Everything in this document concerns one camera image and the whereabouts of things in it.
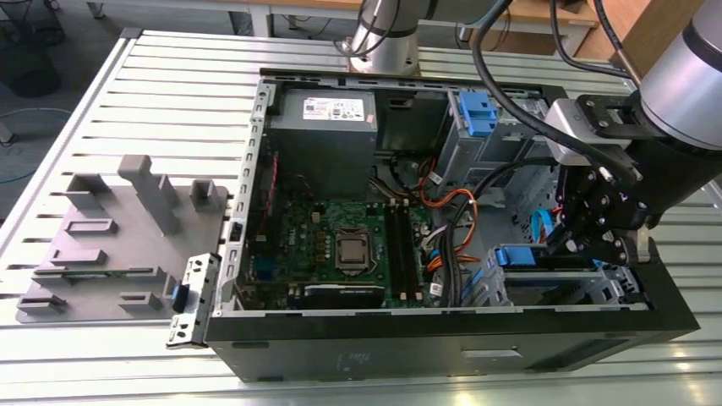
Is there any CPU socket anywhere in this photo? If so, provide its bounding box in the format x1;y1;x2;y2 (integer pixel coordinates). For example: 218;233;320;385
332;226;381;278

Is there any grey parts rack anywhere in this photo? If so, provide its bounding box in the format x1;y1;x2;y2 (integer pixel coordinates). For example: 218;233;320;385
15;154;237;326

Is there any black open PC case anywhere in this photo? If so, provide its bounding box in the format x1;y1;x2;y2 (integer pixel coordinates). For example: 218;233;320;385
203;66;703;384

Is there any green RAM stick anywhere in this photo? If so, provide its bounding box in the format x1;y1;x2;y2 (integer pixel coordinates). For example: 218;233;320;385
62;270;154;280

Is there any black office chair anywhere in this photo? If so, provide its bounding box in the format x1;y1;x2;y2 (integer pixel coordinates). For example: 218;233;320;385
0;0;65;99

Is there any silver CPU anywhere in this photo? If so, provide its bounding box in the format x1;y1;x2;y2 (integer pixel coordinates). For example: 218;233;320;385
338;239;372;265

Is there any metal socket cover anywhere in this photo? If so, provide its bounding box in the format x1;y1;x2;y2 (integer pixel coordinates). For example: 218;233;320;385
333;230;378;275

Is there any metal card retention bracket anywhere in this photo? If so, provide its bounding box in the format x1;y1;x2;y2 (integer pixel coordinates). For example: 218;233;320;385
165;252;223;350

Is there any hard disk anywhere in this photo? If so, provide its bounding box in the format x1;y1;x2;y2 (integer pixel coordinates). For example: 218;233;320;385
464;244;600;306

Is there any green motherboard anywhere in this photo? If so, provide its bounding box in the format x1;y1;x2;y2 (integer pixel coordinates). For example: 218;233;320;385
248;198;441;299

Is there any white metal desk frame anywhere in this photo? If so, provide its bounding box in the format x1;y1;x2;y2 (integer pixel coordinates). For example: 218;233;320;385
85;0;273;40

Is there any blue board connector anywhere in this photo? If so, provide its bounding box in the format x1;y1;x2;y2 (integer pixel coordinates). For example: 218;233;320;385
254;258;278;283

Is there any metal drive cage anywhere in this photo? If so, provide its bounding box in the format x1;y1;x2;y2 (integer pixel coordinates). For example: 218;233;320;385
437;86;572;200

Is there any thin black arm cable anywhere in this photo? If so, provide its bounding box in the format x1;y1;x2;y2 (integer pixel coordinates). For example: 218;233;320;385
592;0;648;88
548;0;643;85

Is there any grey power supply unit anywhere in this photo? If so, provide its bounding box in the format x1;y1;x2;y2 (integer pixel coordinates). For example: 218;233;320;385
264;87;381;203

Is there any wooden cabinet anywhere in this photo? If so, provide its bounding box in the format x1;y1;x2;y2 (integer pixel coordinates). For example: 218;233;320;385
574;0;699;81

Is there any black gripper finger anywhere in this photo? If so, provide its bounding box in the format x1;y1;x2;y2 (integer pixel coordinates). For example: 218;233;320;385
550;167;595;255
589;168;651;267

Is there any black RAM slot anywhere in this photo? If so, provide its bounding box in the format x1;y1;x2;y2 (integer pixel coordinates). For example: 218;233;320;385
398;198;420;299
392;198;413;299
405;198;426;299
385;198;405;299

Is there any blue drive latch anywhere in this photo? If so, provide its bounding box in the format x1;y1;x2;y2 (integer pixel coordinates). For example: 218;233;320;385
460;91;500;137

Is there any black graphics card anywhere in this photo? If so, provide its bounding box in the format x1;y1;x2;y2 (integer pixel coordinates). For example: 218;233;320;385
286;283;390;310

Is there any black cable bundle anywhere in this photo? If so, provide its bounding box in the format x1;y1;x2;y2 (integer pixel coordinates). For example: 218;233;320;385
441;156;566;308

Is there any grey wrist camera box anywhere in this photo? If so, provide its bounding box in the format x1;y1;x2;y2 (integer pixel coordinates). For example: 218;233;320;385
544;97;637;167

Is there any metal disk bay cage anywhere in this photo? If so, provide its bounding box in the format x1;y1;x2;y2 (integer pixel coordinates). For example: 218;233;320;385
482;241;645;309

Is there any blue data wire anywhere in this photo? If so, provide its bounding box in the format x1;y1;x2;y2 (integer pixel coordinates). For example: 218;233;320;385
529;208;566;245

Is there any wooden top desk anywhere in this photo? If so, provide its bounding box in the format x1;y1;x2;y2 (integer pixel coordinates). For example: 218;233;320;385
457;0;604;58

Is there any blue bracket clip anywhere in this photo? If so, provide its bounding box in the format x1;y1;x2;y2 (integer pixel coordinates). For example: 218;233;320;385
171;283;194;314

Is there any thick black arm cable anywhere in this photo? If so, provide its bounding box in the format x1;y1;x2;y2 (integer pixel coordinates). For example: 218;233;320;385
470;0;645;181

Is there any orange red wire bundle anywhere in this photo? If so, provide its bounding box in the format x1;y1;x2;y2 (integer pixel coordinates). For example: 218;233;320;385
420;158;485;272

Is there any yellow black power harness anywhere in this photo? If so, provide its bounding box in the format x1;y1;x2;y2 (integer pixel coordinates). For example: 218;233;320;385
369;175;412;202

